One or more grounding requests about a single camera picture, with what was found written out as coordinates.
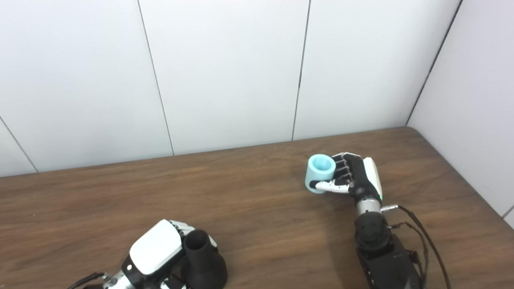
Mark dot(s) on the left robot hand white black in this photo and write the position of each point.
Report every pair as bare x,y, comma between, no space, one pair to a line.
156,249

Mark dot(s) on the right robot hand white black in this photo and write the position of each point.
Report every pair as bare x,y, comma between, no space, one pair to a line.
363,176

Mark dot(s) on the black nozzle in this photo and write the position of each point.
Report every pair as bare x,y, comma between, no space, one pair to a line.
202,265

